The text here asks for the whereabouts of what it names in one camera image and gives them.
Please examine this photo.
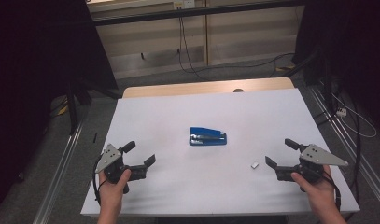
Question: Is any person's left hand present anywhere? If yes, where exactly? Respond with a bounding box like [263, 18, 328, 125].
[98, 168, 132, 216]

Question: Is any black hanging cable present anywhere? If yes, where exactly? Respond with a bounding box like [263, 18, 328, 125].
[177, 7, 207, 81]

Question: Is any black stand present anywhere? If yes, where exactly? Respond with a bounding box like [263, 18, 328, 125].
[282, 46, 340, 125]
[65, 78, 121, 135]

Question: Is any black horizontal bar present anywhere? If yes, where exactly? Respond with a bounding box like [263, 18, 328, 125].
[92, 0, 305, 27]

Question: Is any light wooden table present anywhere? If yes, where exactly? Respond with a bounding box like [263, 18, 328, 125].
[121, 77, 295, 99]

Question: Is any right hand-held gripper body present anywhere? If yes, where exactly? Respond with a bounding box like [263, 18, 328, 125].
[275, 143, 349, 185]

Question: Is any black curtain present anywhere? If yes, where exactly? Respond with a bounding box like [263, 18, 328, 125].
[0, 0, 119, 216]
[293, 0, 380, 132]

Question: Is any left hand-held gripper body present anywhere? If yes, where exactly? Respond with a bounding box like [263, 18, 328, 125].
[94, 143, 148, 194]

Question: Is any person's right hand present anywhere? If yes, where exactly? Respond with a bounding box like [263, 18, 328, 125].
[290, 165, 336, 216]

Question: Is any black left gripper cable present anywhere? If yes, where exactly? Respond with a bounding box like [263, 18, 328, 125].
[91, 155, 106, 207]

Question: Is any white cable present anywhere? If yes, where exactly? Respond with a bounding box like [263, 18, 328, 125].
[331, 92, 378, 139]

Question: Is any blue stapler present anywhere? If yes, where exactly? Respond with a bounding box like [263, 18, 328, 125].
[189, 126, 228, 147]

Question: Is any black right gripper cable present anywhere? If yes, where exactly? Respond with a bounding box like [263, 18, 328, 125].
[321, 169, 342, 213]

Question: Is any aluminium floor rail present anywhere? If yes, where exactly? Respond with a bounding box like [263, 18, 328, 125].
[32, 122, 85, 224]
[308, 86, 380, 204]

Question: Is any white wall socket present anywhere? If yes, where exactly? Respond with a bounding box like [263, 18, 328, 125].
[173, 0, 196, 10]

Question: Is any white table cover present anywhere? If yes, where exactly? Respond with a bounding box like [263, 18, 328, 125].
[80, 88, 360, 217]

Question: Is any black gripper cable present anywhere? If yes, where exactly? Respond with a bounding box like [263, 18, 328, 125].
[321, 169, 342, 213]
[91, 155, 106, 207]

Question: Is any black floor cable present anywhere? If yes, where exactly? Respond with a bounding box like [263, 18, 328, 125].
[190, 51, 296, 79]

